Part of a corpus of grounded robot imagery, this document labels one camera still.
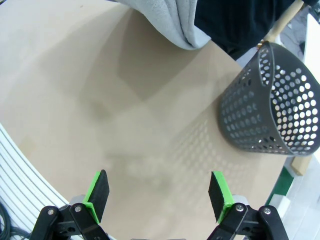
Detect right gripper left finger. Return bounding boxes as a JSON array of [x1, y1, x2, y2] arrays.
[[31, 169, 111, 240]]

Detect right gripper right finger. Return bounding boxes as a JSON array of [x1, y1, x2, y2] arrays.
[[204, 171, 291, 240]]

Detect grey training pants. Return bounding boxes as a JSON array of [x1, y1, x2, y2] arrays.
[[117, 0, 212, 51]]

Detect person's left forearm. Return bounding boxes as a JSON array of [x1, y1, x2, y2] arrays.
[[264, 0, 305, 48]]

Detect brown cardboard box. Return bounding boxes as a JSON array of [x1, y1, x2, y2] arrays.
[[289, 154, 313, 176]]

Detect black perforated plastic basket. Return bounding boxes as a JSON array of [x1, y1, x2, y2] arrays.
[[219, 42, 320, 157]]

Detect person in black t-shirt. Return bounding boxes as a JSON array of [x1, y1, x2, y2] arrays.
[[193, 0, 305, 61]]

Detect large white table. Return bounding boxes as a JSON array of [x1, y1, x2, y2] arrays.
[[303, 12, 320, 83]]

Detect dark cable bundle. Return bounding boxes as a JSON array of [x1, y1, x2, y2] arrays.
[[0, 199, 35, 240]]

